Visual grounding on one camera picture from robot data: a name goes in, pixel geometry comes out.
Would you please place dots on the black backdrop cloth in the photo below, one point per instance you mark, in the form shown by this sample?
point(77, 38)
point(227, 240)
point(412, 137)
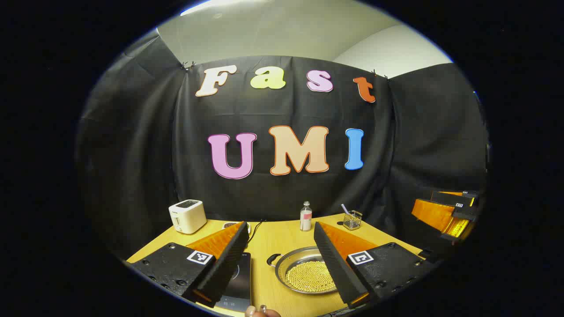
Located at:
point(132, 154)

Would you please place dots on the clear bottle with pink label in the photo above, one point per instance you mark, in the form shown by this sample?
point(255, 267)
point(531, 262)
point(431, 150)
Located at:
point(306, 218)

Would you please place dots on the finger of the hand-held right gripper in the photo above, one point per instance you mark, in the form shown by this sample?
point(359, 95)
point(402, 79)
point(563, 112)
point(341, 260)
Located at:
point(436, 215)
point(447, 199)

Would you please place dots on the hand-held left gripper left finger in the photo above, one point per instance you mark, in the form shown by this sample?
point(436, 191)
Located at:
point(224, 264)

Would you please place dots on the black backdrop clip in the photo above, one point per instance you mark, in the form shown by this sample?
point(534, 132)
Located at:
point(188, 66)
point(380, 75)

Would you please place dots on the pile of soybeans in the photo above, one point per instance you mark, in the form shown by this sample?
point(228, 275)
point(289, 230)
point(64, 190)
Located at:
point(308, 275)

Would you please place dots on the striped straw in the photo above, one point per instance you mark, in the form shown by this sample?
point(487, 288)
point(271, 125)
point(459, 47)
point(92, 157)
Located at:
point(344, 208)

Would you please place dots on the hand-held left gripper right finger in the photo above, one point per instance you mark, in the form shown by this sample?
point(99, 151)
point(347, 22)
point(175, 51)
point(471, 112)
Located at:
point(337, 264)

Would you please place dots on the stainless steel pot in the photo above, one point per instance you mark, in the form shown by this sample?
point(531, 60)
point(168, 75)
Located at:
point(299, 256)

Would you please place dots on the black induction cooktop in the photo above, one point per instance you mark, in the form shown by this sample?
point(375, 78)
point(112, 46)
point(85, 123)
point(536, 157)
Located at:
point(240, 281)

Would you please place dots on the white toaster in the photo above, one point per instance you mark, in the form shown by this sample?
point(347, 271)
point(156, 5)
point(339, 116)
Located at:
point(187, 216)

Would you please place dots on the white divided bean dish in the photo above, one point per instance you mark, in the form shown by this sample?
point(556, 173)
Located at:
point(229, 225)

